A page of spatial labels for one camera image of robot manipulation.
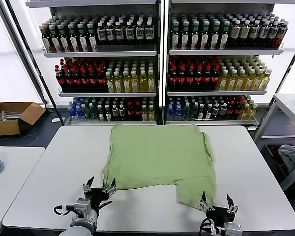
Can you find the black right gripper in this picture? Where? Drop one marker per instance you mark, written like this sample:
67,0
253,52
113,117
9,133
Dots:
218,214

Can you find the cola bottle red cap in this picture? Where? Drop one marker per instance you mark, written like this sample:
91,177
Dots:
173,78
102,80
68,80
238,109
76,80
198,78
215,78
207,78
60,79
230,109
181,78
93,80
84,80
190,78
130,111
138,111

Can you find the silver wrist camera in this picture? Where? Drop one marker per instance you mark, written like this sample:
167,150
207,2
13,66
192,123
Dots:
233,229
81,204

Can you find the small dark bottle grey label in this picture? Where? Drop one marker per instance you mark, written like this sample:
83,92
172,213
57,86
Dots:
216,110
223,109
115,111
122,110

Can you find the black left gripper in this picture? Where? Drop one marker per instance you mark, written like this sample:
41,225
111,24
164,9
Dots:
98,196

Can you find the yellow drink bottle white cap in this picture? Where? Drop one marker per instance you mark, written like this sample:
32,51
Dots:
126,83
222,82
143,83
151,113
249,82
135,83
245,112
151,83
266,81
252,111
258,82
110,83
231,82
240,82
118,83
144,113

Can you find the metal parts bundle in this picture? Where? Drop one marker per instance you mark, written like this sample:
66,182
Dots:
11,115

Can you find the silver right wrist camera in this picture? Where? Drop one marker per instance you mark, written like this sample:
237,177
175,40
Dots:
233,229

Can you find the green polo shirt red print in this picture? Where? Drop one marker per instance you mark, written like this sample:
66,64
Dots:
157,157

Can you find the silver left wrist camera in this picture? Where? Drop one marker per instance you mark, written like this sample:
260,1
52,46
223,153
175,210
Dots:
81,204

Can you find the grey metal shelving unit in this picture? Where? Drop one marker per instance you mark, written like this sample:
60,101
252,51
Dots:
223,52
100,53

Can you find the grey white crumpled cloth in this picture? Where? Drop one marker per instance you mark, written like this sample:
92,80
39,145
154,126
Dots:
291,155

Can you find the blue water bottle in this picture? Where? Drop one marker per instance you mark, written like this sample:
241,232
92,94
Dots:
178,111
71,111
170,111
79,113

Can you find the dark metal frame post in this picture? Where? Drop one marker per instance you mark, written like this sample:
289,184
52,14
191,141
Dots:
34,64

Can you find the green tinted water bottle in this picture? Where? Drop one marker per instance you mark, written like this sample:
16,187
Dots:
194,110
93,113
86,112
186,110

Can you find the red drink bottle white label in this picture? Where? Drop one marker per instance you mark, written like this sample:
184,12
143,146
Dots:
281,33

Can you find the grey metal side table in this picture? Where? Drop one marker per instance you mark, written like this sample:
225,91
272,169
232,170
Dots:
288,103

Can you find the dark bottle green white label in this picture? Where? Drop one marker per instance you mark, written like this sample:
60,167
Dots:
83,39
175,37
224,36
74,40
205,37
64,40
92,39
46,41
55,40
215,37
185,37
195,37

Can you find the red item in crate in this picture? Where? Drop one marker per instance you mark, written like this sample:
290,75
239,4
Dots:
280,162

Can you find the dark bottle white blue label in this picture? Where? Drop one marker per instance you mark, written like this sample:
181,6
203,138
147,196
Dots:
101,34
264,32
254,32
139,33
118,33
273,32
110,34
149,32
129,33

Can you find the small dark bottle white cap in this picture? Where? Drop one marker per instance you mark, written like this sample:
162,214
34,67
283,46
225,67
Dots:
208,113
200,113
108,114
101,114

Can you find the white paper scrap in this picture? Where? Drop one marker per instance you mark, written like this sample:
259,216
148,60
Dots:
56,120

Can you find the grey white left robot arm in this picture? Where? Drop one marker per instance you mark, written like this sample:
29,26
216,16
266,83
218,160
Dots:
81,228

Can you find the dark bottle beige label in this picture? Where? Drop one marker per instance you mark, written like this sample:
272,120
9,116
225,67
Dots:
244,32
234,33

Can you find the brown cardboard box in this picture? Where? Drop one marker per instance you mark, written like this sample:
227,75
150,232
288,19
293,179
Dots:
5,127

